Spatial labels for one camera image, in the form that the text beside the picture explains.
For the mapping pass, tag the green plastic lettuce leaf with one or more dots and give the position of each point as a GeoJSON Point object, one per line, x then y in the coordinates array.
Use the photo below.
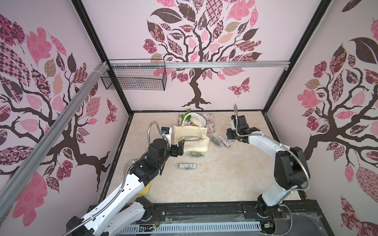
{"type": "Point", "coordinates": [186, 117]}

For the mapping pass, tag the aluminium rail left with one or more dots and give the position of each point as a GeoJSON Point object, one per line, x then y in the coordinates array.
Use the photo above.
{"type": "Point", "coordinates": [24, 173]}

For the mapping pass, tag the clear compass case white label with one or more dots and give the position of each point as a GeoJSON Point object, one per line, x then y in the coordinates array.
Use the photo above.
{"type": "Point", "coordinates": [195, 154]}

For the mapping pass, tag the aluminium rail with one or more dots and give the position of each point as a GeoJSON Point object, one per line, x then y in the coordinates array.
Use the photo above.
{"type": "Point", "coordinates": [177, 65]}
{"type": "Point", "coordinates": [24, 173]}

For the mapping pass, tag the clear compass case lower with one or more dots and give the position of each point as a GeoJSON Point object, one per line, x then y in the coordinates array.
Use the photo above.
{"type": "Point", "coordinates": [186, 166]}

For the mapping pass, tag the floral rectangular tray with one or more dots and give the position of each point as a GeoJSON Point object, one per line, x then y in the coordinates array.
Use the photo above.
{"type": "Point", "coordinates": [210, 123]}

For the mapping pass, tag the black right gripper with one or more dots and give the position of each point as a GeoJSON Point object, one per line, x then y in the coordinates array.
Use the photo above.
{"type": "Point", "coordinates": [233, 132]}

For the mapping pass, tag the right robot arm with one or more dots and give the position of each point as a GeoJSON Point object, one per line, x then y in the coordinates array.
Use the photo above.
{"type": "Point", "coordinates": [291, 172]}

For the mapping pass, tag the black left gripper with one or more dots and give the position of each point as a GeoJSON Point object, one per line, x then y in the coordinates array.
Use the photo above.
{"type": "Point", "coordinates": [175, 152]}

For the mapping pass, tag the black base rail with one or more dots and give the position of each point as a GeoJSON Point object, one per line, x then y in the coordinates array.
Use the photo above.
{"type": "Point", "coordinates": [247, 209]}

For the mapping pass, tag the compass case middle right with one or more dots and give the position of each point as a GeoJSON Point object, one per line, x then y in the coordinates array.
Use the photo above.
{"type": "Point", "coordinates": [224, 141]}

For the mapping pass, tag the white slotted cable duct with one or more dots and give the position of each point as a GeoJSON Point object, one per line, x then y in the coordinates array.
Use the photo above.
{"type": "Point", "coordinates": [186, 228]}

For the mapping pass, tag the cream canvas tote bag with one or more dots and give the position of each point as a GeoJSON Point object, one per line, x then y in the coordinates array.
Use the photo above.
{"type": "Point", "coordinates": [201, 146]}

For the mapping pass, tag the aluminium rail back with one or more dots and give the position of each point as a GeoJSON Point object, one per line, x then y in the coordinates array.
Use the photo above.
{"type": "Point", "coordinates": [177, 65]}

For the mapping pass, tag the black wire basket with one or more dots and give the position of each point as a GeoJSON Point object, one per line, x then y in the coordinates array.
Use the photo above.
{"type": "Point", "coordinates": [136, 74]}

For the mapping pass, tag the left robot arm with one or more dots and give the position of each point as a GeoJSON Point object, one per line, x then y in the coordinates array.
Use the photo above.
{"type": "Point", "coordinates": [111, 216]}

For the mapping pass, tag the yellow green sponge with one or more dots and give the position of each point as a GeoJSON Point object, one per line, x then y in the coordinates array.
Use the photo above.
{"type": "Point", "coordinates": [145, 190]}

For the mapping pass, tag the clear compass set case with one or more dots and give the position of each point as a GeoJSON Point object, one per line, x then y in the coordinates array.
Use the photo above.
{"type": "Point", "coordinates": [191, 138]}

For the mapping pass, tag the compass case green card right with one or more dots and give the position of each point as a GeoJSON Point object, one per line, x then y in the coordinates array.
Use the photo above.
{"type": "Point", "coordinates": [215, 141]}

